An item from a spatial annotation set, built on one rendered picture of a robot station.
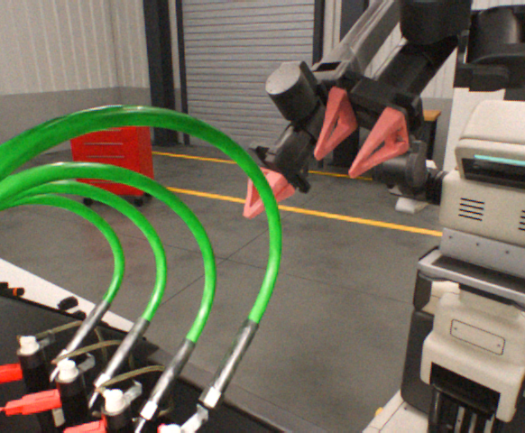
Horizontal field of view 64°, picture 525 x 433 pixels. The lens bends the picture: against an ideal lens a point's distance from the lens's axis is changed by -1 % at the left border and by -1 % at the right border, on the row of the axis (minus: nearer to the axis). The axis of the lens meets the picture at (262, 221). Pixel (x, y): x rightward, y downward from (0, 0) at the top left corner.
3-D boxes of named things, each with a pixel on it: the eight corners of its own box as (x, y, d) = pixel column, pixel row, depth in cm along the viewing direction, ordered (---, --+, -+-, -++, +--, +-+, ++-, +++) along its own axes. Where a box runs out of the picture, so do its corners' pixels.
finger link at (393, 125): (361, 168, 43) (415, 98, 44) (308, 141, 47) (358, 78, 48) (372, 198, 48) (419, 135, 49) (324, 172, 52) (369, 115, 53)
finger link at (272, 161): (214, 194, 63) (249, 144, 65) (241, 219, 68) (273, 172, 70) (243, 205, 58) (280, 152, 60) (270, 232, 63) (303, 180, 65)
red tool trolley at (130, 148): (79, 207, 454) (67, 125, 424) (96, 195, 497) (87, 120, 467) (143, 208, 451) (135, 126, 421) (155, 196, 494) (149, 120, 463)
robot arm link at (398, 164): (425, 163, 100) (402, 161, 104) (412, 142, 93) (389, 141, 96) (414, 198, 99) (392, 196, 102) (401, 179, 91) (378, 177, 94)
